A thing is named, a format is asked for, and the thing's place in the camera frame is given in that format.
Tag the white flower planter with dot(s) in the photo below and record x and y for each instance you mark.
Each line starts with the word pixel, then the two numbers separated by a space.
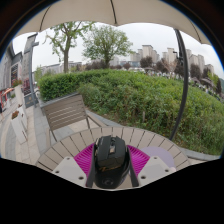
pixel 18 91
pixel 18 128

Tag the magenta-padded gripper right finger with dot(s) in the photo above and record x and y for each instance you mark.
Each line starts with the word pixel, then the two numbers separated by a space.
pixel 155 168

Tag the black computer mouse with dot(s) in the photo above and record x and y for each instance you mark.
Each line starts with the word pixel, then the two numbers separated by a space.
pixel 111 163

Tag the dense round-crowned tree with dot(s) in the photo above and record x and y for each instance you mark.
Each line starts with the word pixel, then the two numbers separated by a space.
pixel 106 43

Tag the tall grey sign pillar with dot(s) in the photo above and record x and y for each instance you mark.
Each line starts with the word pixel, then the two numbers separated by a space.
pixel 29 60

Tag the thin-crowned tree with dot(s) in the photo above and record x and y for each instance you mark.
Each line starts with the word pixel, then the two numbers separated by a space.
pixel 66 61

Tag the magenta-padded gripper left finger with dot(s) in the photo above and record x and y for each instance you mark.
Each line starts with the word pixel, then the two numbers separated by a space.
pixel 70 170

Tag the brown slatted patio chair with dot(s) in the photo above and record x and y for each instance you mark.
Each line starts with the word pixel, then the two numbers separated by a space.
pixel 65 111

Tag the green hedge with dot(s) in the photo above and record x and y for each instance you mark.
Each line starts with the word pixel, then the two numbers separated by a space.
pixel 133 96

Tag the beige patio umbrella with pole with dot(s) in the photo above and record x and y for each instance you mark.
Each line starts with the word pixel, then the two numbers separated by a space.
pixel 83 11

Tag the distant apartment buildings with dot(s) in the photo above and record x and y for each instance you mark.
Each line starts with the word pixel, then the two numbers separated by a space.
pixel 146 51

